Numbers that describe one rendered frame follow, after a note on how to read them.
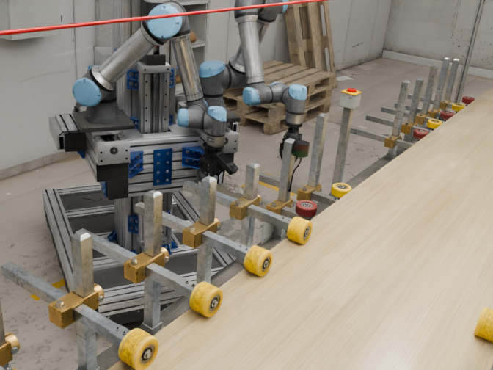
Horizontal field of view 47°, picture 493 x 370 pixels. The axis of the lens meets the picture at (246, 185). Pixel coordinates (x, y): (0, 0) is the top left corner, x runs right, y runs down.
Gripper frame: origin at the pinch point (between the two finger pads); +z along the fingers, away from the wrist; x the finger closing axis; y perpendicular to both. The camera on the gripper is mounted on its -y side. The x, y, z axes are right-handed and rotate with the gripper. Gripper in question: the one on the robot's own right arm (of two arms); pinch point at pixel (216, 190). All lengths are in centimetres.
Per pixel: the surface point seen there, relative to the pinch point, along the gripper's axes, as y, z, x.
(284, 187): -30.6, -10.5, -2.3
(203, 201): -30, -22, 48
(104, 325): -43, -13, 101
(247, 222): -30.9, -5.4, 22.7
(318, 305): -75, -7, 52
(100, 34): 224, -15, -139
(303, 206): -42.2, -8.0, 2.5
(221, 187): -3.7, -2.9, 1.5
